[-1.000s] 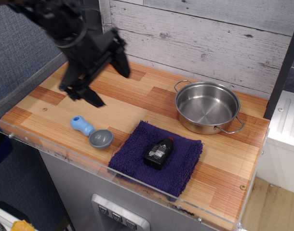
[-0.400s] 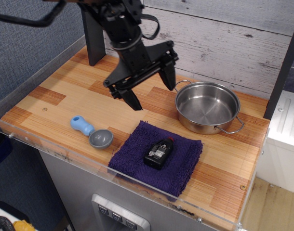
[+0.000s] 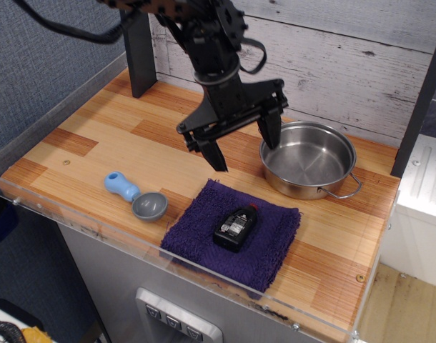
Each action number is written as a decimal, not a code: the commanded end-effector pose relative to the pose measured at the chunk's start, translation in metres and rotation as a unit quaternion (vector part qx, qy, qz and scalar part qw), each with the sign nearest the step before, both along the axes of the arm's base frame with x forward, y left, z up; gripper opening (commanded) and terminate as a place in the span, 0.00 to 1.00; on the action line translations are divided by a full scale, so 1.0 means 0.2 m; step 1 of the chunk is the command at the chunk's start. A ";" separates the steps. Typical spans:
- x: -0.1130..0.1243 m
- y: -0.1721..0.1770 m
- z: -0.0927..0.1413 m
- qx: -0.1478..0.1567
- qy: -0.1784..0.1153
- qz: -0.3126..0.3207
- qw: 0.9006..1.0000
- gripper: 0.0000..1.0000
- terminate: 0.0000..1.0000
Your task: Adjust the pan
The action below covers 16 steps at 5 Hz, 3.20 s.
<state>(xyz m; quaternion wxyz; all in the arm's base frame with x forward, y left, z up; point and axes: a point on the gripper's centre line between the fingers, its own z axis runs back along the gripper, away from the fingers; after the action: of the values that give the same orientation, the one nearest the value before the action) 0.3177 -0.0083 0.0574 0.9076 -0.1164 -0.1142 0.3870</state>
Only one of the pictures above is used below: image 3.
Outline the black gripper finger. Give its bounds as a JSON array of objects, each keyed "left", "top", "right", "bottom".
[
  {"left": 199, "top": 140, "right": 228, "bottom": 172},
  {"left": 257, "top": 110, "right": 282, "bottom": 149}
]

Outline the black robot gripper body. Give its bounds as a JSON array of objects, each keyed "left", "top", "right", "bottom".
[{"left": 177, "top": 75, "right": 287, "bottom": 151}]

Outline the stainless steel pan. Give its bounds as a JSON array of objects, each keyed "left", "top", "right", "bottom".
[{"left": 259, "top": 121, "right": 362, "bottom": 200}]

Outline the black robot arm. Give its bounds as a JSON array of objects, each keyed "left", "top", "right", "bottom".
[{"left": 105, "top": 1, "right": 287, "bottom": 172}]

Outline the purple towel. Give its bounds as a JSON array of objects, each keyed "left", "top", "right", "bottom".
[{"left": 161, "top": 180, "right": 301, "bottom": 292}]

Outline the blue grey toy scoop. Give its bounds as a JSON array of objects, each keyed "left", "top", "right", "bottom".
[{"left": 104, "top": 171, "right": 169, "bottom": 222}]

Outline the small black bottle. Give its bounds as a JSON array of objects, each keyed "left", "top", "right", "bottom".
[{"left": 213, "top": 204, "right": 258, "bottom": 252}]

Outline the silver dispenser button panel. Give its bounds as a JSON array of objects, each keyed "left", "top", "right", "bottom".
[{"left": 135, "top": 287, "right": 224, "bottom": 342}]

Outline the white aluminium side unit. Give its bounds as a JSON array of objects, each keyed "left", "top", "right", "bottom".
[{"left": 380, "top": 134, "right": 436, "bottom": 286}]

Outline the clear acrylic guard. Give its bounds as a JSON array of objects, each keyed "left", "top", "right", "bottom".
[{"left": 0, "top": 49, "right": 401, "bottom": 343}]

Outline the dark grey left post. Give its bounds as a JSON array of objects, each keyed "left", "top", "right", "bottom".
[{"left": 123, "top": 12, "right": 157, "bottom": 98}]

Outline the dark grey post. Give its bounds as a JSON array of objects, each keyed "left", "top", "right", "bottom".
[
  {"left": 123, "top": 12, "right": 157, "bottom": 98},
  {"left": 390, "top": 47, "right": 436, "bottom": 178}
]

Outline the dark grey right post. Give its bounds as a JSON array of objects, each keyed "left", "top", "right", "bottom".
[{"left": 390, "top": 47, "right": 436, "bottom": 178}]

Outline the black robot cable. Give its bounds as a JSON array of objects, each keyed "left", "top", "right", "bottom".
[{"left": 10, "top": 0, "right": 133, "bottom": 46}]

